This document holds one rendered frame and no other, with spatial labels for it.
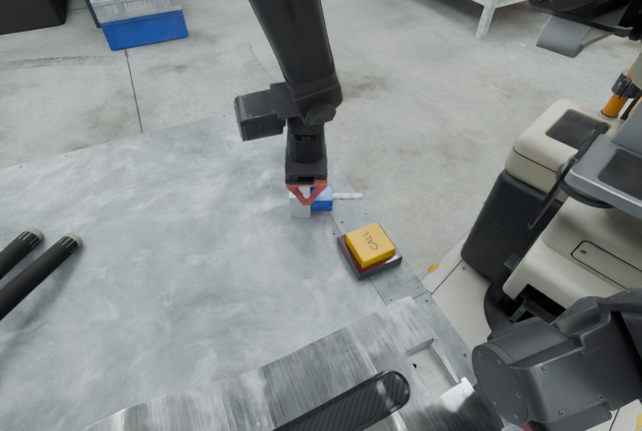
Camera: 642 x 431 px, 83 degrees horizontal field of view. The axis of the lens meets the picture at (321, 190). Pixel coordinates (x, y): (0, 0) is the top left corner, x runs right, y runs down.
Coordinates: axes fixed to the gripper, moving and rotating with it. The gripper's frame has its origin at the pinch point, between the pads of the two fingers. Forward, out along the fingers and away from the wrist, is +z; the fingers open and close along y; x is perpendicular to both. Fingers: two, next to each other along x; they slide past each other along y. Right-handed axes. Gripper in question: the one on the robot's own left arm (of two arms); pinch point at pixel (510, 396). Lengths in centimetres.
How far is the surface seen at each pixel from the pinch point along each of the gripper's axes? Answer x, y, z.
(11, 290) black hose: -59, -32, 0
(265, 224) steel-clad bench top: -22.1, -37.2, 5.2
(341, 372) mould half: -18.7, -7.3, -3.8
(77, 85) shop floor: -115, -256, 89
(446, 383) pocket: -7.2, -3.2, -1.7
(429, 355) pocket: -7.5, -6.6, -1.7
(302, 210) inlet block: -15.2, -36.6, 3.2
